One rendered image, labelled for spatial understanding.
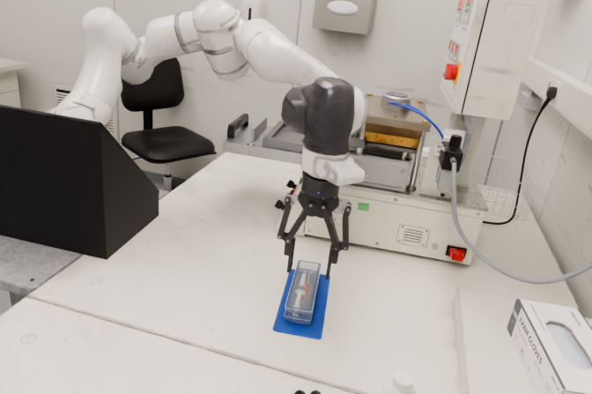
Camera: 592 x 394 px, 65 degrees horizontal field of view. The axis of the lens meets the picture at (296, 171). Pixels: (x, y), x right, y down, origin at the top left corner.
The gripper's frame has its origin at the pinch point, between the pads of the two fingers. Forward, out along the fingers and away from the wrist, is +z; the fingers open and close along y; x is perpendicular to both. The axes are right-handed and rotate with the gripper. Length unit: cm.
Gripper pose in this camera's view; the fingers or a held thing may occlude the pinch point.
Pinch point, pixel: (309, 261)
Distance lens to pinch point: 100.8
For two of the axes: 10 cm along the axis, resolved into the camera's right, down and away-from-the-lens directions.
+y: -9.8, -1.5, 1.0
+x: -1.5, 3.4, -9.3
